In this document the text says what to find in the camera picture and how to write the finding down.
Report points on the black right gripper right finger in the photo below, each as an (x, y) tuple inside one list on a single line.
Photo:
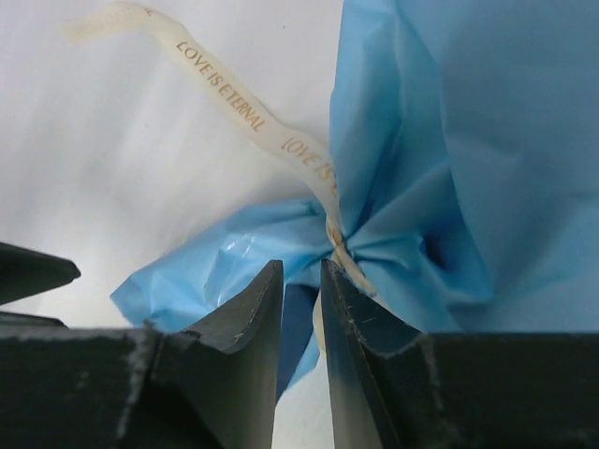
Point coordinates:
[(392, 386)]

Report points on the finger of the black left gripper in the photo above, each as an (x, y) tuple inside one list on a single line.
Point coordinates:
[(25, 273)]

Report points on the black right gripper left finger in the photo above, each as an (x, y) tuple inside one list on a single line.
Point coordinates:
[(212, 385)]

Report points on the cream printed ribbon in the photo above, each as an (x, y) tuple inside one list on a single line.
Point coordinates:
[(243, 107)]

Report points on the blue flower bouquet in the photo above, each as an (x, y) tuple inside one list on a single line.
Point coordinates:
[(464, 153)]

